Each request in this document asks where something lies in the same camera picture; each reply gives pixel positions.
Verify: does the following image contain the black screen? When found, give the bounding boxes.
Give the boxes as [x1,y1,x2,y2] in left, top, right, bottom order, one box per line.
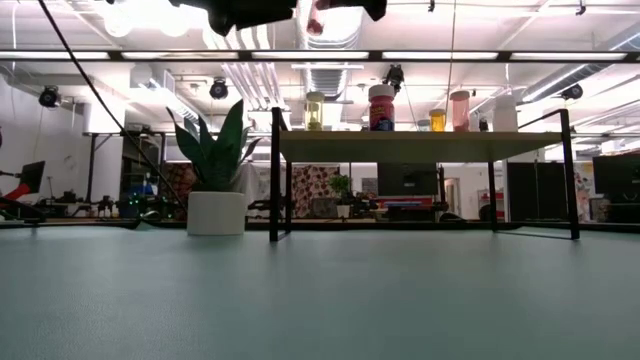
[377,162,440,197]
[592,152,640,196]

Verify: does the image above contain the green table mat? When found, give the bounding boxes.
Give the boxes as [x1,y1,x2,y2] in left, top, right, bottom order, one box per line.
[0,227,640,360]

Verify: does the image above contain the red table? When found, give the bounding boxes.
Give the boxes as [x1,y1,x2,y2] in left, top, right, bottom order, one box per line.
[377,196,435,210]

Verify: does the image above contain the red bar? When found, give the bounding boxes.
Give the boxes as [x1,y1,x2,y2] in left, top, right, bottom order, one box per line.
[0,182,31,202]

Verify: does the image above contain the white draped cloth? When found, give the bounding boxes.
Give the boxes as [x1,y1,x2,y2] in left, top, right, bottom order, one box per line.
[233,162,272,207]

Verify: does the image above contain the small black monitor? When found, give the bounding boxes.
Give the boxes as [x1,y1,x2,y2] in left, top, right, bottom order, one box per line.
[18,159,47,195]

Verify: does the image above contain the floral poster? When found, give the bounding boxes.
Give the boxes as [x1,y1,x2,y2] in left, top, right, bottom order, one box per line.
[573,162,609,225]

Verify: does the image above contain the orange medicine bottle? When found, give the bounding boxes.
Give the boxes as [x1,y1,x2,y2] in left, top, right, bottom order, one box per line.
[428,108,447,133]

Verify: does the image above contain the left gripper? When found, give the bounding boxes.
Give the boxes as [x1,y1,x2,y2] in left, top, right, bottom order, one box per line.
[167,0,300,37]

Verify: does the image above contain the pale green medicine bottle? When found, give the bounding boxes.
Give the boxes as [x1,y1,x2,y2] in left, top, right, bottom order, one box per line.
[305,91,326,133]

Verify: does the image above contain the wooden shelf black legs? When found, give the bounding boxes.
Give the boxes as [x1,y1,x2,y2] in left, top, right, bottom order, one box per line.
[268,106,582,244]

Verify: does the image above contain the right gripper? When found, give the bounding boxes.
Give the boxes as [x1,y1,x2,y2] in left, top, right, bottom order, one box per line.
[319,0,389,22]

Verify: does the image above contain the black overhead frame bar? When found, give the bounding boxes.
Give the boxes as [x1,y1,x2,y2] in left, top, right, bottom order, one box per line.
[0,48,640,65]

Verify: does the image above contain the black cable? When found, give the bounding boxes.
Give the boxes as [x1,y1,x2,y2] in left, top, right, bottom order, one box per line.
[37,0,189,210]

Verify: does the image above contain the black partition panel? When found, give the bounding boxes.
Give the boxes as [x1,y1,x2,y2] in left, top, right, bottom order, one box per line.
[506,160,570,222]

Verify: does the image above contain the floral patterned board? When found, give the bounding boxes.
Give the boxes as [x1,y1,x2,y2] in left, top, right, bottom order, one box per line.
[291,164,342,220]

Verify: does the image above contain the silver ventilation duct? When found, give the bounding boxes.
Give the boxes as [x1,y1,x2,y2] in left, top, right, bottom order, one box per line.
[294,0,366,103]

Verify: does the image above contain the red medicine bottle white cap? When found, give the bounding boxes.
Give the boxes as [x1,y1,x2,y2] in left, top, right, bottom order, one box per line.
[367,83,397,133]

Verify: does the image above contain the white plant pot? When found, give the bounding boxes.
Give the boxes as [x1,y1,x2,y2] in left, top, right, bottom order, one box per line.
[186,190,248,237]

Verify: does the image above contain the green snake plant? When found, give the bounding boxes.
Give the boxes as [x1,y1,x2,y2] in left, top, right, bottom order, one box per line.
[166,98,262,194]

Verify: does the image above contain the small potted plant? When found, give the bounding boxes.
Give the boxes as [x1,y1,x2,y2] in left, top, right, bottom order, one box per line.
[329,173,354,220]

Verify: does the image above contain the patterned cloth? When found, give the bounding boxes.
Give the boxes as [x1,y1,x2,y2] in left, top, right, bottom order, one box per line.
[162,162,194,220]

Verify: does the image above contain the black ceiling spotlight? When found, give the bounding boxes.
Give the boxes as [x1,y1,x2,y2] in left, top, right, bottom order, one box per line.
[383,63,406,94]
[560,83,585,102]
[208,78,230,101]
[38,85,60,109]

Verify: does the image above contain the pink medicine bottle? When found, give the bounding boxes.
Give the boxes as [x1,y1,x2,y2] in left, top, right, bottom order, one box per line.
[449,89,472,133]

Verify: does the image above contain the black table frame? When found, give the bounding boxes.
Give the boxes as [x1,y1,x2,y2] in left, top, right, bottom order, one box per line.
[0,218,640,234]

